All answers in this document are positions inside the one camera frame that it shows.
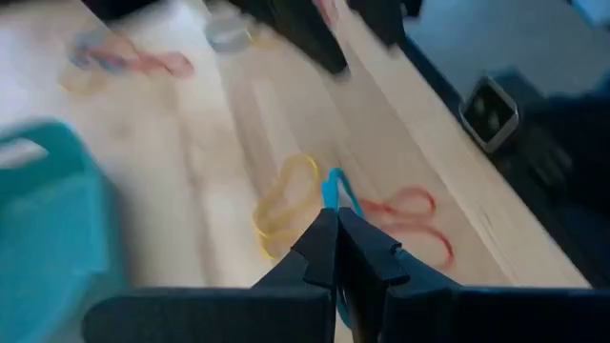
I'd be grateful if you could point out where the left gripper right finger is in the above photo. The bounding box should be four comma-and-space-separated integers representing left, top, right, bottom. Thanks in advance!
337, 207, 610, 343

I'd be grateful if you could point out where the red rubber band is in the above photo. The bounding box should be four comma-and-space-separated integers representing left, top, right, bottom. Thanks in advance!
357, 186, 455, 271
121, 47, 195, 80

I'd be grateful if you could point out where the yellow rubber band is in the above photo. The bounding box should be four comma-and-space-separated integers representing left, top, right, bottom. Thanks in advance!
251, 152, 321, 262

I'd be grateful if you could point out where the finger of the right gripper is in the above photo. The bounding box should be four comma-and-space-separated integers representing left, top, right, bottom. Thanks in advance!
227, 0, 352, 77
347, 0, 409, 48

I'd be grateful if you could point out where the teal plastic basket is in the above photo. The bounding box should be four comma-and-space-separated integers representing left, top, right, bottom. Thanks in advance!
0, 119, 126, 343

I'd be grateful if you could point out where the silver square camera box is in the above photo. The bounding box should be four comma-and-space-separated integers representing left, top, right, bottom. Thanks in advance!
458, 74, 521, 154

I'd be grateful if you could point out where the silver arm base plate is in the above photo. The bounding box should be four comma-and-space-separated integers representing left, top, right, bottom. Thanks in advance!
203, 12, 253, 54

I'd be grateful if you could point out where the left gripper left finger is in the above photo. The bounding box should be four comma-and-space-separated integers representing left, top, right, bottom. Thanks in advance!
80, 208, 340, 343

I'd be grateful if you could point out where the blue rubber band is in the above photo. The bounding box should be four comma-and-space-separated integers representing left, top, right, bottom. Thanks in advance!
319, 166, 366, 330
68, 29, 130, 73

